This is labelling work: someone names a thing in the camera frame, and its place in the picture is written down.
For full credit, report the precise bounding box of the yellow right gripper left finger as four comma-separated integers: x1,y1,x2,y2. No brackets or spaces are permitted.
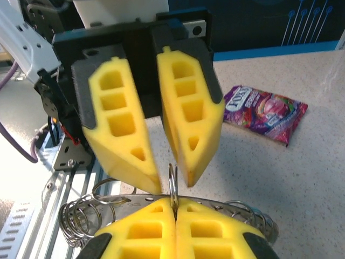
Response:
78,198,177,259

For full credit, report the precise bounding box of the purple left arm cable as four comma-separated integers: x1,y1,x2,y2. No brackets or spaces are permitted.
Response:
0,60,40,164

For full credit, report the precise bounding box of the white slotted cable duct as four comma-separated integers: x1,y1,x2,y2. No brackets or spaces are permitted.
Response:
0,205,36,259

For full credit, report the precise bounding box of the silver split keyring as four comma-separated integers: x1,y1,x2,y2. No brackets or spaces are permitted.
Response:
167,162,179,216

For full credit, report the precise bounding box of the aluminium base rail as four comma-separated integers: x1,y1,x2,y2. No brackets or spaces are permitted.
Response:
34,129,122,259

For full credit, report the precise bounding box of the purple fruit candy bag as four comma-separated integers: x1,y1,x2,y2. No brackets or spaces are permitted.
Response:
223,85,309,148

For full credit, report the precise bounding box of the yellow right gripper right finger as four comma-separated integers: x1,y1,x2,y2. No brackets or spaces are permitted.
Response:
176,198,280,259

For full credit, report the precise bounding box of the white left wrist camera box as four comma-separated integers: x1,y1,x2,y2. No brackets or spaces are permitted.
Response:
72,0,169,29

